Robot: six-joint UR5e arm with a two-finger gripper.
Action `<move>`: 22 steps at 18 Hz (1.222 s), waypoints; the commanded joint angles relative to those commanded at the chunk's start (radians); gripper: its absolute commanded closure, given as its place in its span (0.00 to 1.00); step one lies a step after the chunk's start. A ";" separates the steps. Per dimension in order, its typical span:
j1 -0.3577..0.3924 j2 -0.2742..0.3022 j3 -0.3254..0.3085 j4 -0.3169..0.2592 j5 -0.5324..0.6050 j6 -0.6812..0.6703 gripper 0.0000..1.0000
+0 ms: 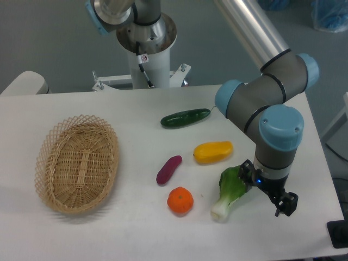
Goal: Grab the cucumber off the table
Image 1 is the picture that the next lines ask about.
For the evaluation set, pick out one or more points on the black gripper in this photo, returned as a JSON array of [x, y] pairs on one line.
[[285, 202]]

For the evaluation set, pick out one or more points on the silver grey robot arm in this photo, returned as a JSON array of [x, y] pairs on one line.
[[257, 108]]

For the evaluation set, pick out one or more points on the green cucumber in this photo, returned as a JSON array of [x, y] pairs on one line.
[[184, 118]]

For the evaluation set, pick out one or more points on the green bok choy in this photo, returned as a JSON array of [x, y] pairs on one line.
[[232, 188]]

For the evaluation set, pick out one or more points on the yellow bell pepper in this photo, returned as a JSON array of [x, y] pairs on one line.
[[212, 152]]

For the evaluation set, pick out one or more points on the black device at table edge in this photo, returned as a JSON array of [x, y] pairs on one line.
[[338, 233]]

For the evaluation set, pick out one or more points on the white furniture at right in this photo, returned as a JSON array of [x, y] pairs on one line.
[[338, 121]]

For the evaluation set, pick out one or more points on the orange tangerine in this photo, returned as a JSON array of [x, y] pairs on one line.
[[180, 200]]

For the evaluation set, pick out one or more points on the purple sweet potato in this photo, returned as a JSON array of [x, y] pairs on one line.
[[168, 169]]

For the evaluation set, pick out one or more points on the blue plastic bag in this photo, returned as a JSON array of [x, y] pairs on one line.
[[329, 16]]

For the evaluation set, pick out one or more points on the woven wicker basket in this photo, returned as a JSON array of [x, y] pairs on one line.
[[77, 164]]

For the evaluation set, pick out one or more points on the white chair back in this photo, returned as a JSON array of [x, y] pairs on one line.
[[27, 83]]

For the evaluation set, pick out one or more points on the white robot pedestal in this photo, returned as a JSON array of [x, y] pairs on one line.
[[148, 54]]

